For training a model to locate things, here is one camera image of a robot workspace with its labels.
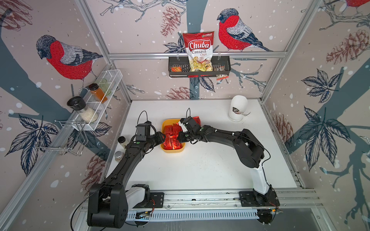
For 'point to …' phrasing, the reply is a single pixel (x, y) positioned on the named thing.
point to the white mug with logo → (238, 108)
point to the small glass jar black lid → (123, 141)
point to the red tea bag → (197, 120)
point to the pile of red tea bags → (171, 139)
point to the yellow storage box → (170, 121)
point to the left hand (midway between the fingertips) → (165, 133)
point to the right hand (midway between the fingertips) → (176, 138)
